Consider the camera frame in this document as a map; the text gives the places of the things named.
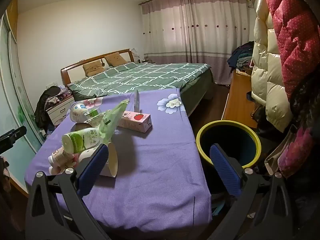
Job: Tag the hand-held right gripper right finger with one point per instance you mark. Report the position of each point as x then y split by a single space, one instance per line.
223 170

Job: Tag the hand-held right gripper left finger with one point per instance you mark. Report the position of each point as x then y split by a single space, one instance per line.
92 166

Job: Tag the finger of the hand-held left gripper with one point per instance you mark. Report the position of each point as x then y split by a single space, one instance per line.
12 136

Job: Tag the white cloth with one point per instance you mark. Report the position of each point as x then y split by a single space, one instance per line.
112 160

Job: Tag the white bottle with green label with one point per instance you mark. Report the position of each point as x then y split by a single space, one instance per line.
80 140

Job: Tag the yellow rimmed dark bin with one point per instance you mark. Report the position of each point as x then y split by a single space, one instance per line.
230 137

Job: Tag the small white bottle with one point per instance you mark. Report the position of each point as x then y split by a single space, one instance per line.
58 156

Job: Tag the patterned carton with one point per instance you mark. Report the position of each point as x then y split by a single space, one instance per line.
96 123

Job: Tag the green plastic bag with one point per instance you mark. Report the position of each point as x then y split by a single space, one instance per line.
110 122

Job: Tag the clear bottle with green label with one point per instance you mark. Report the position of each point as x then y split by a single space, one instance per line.
93 112

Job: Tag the white yogurt tub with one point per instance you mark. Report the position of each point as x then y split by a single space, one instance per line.
78 111

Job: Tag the pink strawberry milk carton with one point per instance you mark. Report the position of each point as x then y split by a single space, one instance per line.
135 123

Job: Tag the white packet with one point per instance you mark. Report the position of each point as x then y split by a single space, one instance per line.
137 102

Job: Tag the glass door wardrobe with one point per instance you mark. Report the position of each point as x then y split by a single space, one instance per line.
15 92

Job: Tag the pile of dark clothes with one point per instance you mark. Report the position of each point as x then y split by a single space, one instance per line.
46 101

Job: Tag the white nightstand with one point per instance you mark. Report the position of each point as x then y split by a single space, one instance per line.
60 112

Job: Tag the beige bag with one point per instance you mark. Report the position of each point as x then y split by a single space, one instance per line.
277 155

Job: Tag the purple floral tablecloth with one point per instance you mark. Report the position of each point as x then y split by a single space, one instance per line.
155 167

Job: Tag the pink garment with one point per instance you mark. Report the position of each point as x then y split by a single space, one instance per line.
300 150

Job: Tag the wooden bed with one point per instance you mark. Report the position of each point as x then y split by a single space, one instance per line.
75 66

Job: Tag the brown pillow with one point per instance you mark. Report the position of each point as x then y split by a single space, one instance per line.
115 59
93 68

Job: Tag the green plaid duvet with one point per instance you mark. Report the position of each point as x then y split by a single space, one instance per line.
140 77

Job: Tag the dark floral garment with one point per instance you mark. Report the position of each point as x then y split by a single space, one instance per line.
307 105

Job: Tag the pile of folded clothes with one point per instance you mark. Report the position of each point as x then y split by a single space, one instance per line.
241 57

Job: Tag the pink and white curtain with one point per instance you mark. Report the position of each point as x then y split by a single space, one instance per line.
200 30

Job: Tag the red dotted puffer jacket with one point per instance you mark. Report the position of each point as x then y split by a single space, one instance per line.
292 30

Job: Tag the white wall socket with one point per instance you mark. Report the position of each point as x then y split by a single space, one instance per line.
53 84

